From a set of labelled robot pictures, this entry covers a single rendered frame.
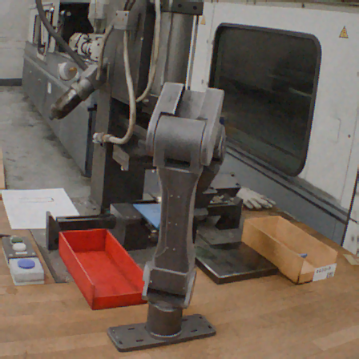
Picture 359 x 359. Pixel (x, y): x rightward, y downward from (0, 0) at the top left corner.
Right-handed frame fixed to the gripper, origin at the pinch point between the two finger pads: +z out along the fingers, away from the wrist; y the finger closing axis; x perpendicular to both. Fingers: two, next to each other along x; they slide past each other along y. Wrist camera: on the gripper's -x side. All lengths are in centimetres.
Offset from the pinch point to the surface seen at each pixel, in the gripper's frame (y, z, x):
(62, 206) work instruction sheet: 27.9, 29.3, 14.4
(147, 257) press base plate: -2.4, 11.0, 3.5
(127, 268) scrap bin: -8.9, 3.6, 12.8
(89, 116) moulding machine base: 245, 191, -85
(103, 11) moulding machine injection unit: 403, 175, -130
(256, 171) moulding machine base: 43, 33, -65
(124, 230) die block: 4.3, 8.6, 8.0
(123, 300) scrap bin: -18.3, -0.2, 17.7
